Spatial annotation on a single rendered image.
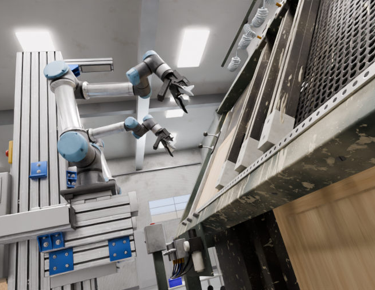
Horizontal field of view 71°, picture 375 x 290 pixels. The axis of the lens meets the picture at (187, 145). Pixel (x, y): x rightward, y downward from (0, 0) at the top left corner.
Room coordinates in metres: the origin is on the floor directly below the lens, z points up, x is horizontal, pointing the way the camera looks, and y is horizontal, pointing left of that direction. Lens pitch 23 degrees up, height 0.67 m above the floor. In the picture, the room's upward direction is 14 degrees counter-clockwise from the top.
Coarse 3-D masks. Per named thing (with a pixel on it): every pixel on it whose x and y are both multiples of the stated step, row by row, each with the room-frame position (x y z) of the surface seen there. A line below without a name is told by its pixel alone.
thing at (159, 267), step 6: (156, 252) 1.90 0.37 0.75; (156, 258) 1.90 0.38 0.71; (162, 258) 1.91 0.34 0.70; (156, 264) 1.89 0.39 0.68; (162, 264) 1.91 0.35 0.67; (156, 270) 1.89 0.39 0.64; (162, 270) 1.90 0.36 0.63; (156, 276) 1.90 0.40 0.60; (162, 276) 1.90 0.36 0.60; (162, 282) 1.90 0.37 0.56; (162, 288) 1.90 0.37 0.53; (168, 288) 1.91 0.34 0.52
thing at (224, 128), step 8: (232, 112) 1.95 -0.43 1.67; (224, 120) 1.97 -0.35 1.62; (224, 128) 1.91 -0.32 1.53; (224, 136) 1.90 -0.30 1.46; (216, 144) 1.88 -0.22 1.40; (216, 152) 1.87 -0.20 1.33; (208, 168) 1.84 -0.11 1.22; (200, 184) 1.85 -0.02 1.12; (200, 192) 1.81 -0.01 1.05; (192, 208) 1.78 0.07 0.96
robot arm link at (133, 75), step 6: (138, 66) 1.02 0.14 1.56; (144, 66) 1.02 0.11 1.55; (132, 72) 1.02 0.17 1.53; (138, 72) 1.02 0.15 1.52; (144, 72) 1.04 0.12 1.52; (150, 72) 1.05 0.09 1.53; (132, 78) 1.03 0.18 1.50; (138, 78) 1.04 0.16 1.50; (144, 78) 1.06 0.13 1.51; (132, 84) 1.07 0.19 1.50; (138, 84) 1.09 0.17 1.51; (144, 84) 1.10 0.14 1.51
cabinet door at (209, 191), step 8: (224, 144) 1.68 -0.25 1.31; (224, 152) 1.57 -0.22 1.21; (216, 160) 1.75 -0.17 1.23; (216, 168) 1.64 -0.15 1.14; (208, 176) 1.79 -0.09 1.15; (216, 176) 1.54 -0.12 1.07; (208, 184) 1.69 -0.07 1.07; (208, 192) 1.59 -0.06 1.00; (216, 192) 1.36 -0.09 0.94; (200, 200) 1.73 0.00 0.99
